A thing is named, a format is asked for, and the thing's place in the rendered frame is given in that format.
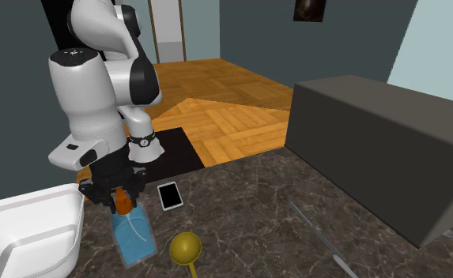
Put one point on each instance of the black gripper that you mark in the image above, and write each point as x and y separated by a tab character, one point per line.
112	169

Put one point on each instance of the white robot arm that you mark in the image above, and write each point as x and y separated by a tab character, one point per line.
87	96

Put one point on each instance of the blue soap bottle orange pump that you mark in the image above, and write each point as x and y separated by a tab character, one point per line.
133	238

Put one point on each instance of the white phone black screen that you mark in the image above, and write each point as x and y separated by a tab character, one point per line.
170	195

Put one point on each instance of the black robot stand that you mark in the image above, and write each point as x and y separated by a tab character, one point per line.
176	154

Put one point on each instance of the yellow ladle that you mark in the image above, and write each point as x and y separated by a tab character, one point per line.
185	248

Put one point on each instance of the white basin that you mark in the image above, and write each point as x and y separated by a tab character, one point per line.
29	231

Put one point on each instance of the silver knife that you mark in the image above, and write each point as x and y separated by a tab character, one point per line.
318	235

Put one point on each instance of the large dark grey box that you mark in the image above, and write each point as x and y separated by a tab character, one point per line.
380	146

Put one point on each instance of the white door brown frame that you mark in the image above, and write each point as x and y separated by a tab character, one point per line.
168	27

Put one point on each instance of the dark wall picture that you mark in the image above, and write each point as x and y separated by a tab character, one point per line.
309	9

